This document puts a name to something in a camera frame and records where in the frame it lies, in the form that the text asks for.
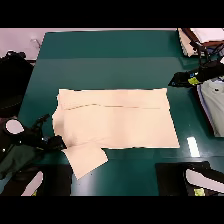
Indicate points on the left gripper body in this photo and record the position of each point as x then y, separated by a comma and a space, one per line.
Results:
56, 142

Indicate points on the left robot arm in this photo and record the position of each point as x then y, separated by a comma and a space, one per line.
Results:
14, 127

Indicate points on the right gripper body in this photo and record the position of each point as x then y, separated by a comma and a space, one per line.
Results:
182, 79

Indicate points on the beige shirt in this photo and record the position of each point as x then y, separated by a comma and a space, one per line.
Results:
116, 120

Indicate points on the pale grey garment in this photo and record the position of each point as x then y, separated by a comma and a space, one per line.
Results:
215, 103

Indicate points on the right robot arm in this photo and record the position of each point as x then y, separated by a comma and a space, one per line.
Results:
213, 176

